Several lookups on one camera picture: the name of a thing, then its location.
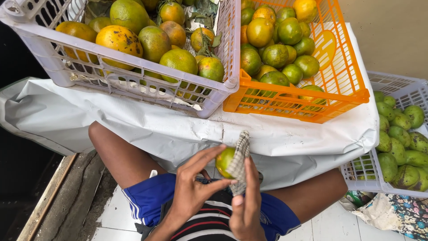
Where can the green orange fruit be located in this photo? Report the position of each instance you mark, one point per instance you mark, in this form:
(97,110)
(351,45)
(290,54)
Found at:
(223,162)

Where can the checked grey cloth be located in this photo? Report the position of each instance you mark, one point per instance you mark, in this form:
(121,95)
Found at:
(241,157)

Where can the heap of green oranges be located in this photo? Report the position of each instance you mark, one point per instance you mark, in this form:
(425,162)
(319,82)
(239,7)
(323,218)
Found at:
(276,55)

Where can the person's right leg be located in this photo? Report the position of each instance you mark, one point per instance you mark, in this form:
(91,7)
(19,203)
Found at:
(311,194)

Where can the blue shorts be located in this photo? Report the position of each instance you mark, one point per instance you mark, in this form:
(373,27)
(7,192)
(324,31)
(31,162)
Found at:
(150,197)

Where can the white crate with small holes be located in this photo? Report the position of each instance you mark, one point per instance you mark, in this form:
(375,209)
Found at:
(381,180)

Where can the floral fabric bag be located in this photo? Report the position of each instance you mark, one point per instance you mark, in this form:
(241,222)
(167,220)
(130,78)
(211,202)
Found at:
(398,214)

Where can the white tarpaulin sheet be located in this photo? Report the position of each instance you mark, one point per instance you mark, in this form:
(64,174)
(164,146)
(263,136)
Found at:
(133,127)

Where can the wooden plank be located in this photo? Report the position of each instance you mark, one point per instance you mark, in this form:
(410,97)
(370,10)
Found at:
(46,200)

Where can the person's left hand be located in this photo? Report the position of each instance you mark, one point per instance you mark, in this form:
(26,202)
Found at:
(189,190)

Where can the heap of green mangoes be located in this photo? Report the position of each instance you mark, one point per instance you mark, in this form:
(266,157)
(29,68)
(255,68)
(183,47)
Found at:
(399,150)

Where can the dry green leaves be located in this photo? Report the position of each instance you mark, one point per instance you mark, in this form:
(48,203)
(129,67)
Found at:
(207,40)

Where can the heap of mangoes and oranges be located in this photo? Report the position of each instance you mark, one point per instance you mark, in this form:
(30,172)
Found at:
(153,42)

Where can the person's left leg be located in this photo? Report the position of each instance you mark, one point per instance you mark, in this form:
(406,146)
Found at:
(123,157)

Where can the person's right hand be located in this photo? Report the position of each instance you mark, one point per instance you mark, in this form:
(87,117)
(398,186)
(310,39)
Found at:
(249,217)

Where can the striped black shirt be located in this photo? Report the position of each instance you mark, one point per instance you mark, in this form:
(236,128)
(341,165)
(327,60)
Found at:
(210,221)

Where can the white plastic crate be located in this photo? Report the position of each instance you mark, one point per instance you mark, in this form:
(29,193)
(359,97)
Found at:
(214,93)

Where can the orange plastic crate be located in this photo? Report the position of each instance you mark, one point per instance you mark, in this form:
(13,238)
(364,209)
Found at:
(337,80)

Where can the person's leg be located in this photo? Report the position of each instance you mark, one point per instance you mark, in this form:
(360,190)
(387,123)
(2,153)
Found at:
(311,194)
(123,157)

